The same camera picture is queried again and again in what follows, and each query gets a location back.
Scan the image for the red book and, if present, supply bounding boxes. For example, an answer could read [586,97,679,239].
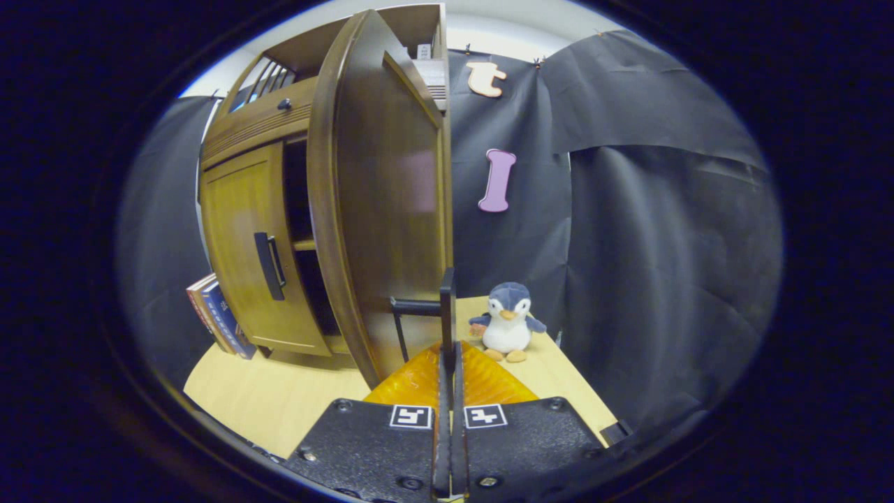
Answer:
[186,273,226,350]

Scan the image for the penguin plush toy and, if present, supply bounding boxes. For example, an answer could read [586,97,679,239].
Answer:
[469,282,548,364]

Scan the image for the wooden double-door shoe cabinet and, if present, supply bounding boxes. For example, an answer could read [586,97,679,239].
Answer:
[199,3,455,389]

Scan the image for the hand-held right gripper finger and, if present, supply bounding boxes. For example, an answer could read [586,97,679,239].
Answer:
[452,341,608,498]
[283,341,452,501]

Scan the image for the black cabinet door handle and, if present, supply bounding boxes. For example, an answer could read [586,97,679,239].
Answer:
[390,268,459,364]
[254,232,288,302]

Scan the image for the wooden shoe cabinet door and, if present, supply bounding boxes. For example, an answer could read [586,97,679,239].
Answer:
[200,142,333,358]
[307,8,455,389]

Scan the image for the blue book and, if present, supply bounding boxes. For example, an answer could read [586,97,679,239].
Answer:
[203,281,258,361]

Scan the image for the wooden cabinet drawer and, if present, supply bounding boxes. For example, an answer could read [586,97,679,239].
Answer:
[201,77,319,173]

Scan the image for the black backdrop cloth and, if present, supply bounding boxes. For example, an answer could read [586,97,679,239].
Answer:
[115,28,784,448]

